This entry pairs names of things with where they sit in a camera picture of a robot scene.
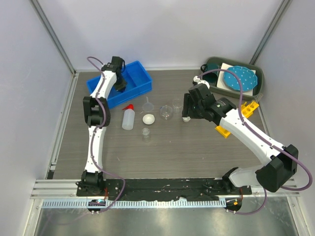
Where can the white ceramic evaporating dish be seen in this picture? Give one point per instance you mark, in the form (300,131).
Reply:
(148,119)

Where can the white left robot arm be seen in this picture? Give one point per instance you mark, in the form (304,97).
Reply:
(97,117)

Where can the blue polka dot plate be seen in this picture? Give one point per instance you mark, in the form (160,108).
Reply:
(246,76)

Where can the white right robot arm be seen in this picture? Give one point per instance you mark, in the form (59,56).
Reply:
(275,168)

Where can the grey-green plastic tray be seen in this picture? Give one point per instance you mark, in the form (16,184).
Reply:
(258,70)

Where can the small white ceramic crucible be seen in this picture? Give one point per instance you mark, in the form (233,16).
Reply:
(186,119)

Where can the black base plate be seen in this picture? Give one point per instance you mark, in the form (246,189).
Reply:
(161,189)

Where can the white wash bottle red cap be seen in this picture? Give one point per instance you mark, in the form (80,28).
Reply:
(128,118)

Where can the tall clear glass beaker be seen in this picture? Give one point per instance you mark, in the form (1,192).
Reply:
(177,105)

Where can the white square plate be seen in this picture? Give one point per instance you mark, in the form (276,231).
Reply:
(221,85)

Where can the small clear glass beaker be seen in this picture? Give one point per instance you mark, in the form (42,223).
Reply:
(146,135)

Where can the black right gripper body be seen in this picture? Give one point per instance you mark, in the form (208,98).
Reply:
(196,110)

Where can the white slotted cable duct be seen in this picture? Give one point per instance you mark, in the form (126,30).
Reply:
(94,204)

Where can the blue plastic divided bin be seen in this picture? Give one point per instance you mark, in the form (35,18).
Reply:
(138,82)

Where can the yellow test tube rack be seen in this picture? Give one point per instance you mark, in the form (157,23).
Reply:
(247,111)

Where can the aluminium frame rail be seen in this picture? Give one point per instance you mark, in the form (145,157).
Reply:
(54,189)

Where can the dark green mug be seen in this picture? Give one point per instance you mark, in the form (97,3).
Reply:
(210,77)

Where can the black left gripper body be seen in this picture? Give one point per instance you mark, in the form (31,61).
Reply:
(120,84)

